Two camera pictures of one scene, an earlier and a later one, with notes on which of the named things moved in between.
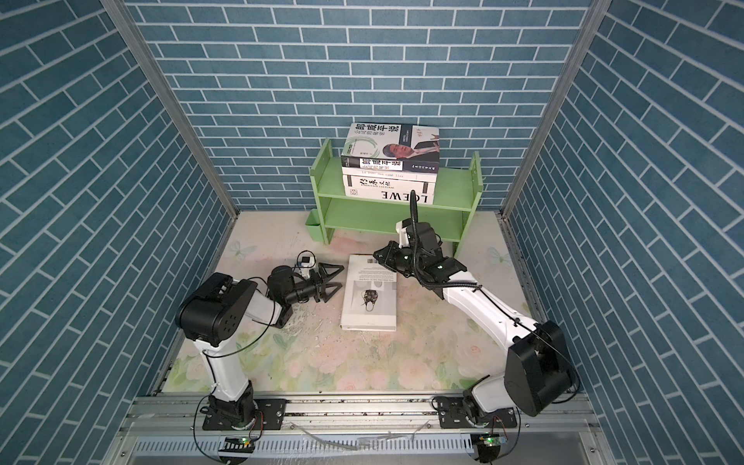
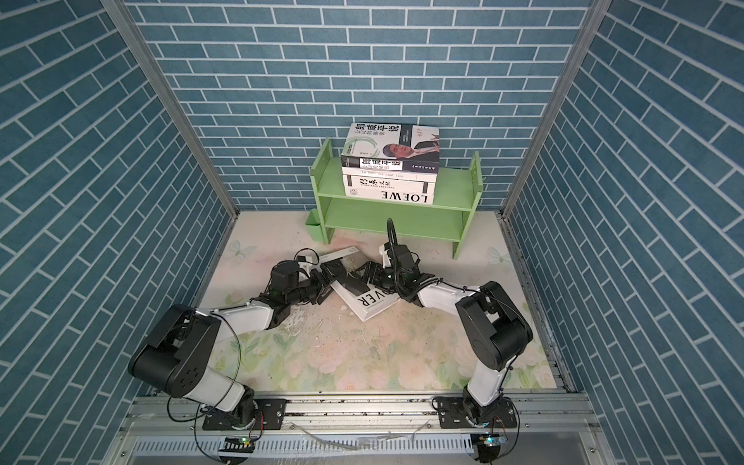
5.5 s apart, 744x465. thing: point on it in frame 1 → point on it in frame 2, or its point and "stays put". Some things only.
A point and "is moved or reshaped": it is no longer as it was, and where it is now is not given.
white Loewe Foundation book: x=425 y=193 stays put
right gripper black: x=387 y=261 → x=375 y=278
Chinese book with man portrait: x=392 y=147 stays put
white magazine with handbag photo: x=370 y=295 is moved or reshaped
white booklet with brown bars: x=388 y=172 stays put
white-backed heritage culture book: x=389 y=183 stays put
